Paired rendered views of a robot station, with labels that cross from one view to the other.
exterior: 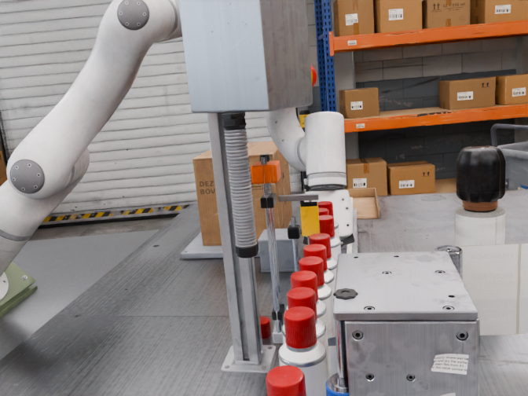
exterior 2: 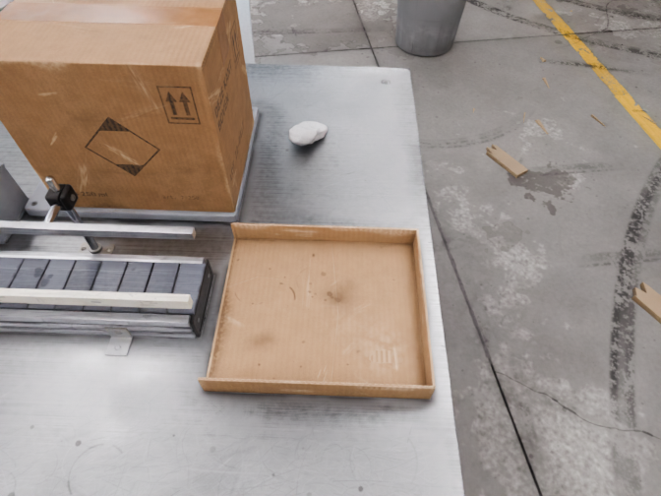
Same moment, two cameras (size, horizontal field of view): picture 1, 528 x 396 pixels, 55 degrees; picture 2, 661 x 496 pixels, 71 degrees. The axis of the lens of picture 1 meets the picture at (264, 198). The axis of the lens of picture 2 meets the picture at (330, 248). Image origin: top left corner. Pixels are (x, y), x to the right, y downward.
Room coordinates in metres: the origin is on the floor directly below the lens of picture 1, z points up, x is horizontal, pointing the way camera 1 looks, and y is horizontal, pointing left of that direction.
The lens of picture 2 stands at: (1.79, -0.63, 1.44)
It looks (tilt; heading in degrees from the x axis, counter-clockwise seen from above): 53 degrees down; 80
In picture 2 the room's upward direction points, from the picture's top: 1 degrees clockwise
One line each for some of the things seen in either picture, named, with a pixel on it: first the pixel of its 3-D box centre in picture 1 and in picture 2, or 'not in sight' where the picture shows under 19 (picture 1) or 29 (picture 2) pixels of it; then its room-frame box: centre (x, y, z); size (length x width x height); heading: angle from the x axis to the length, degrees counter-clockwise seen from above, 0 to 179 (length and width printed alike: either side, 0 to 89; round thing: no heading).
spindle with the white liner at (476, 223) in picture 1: (479, 228); not in sight; (0.88, -0.39, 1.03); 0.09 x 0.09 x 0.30
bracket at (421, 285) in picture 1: (396, 280); not in sight; (0.43, -0.11, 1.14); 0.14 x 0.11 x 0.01; 169
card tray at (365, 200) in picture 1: (341, 203); (321, 302); (1.84, -0.29, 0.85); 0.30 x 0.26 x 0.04; 169
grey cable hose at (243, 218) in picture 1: (240, 186); not in sight; (0.72, 0.03, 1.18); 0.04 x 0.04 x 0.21
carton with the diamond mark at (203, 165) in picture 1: (247, 189); (141, 97); (1.60, 0.05, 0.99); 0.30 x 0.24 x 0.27; 169
